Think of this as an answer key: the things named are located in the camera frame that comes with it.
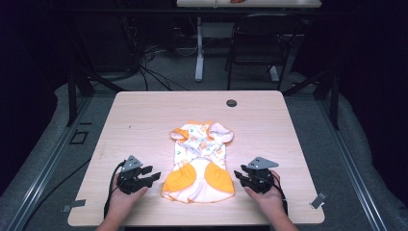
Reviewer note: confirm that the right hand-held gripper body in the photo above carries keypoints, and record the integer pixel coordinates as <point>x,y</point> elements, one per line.
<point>260,179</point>

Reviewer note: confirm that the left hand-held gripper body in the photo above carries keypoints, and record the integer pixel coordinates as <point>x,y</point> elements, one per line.
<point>128,179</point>

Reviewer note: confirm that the orange and white baby dress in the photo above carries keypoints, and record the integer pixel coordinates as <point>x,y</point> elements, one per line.
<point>198,166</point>

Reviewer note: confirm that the person's right hand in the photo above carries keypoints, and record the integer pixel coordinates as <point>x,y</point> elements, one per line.
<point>271,202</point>

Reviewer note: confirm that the person's left hand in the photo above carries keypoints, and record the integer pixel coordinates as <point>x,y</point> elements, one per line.
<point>122,203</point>

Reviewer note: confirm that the grey tape strip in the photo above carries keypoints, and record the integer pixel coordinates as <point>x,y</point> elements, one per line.
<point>318,200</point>
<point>75,204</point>

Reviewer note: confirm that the black folding chair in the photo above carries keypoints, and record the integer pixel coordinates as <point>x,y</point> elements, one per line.
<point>263,48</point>

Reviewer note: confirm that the white background table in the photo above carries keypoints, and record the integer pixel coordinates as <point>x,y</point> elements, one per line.
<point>248,4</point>

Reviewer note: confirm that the orange thing on background table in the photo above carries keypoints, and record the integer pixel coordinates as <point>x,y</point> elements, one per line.
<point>237,1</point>

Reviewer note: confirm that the aluminium floor rail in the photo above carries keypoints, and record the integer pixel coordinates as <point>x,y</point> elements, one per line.
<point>351,166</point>
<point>48,163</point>

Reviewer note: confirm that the black metal frame stand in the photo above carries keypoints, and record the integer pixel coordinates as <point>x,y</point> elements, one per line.
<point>334,102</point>
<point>73,96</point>

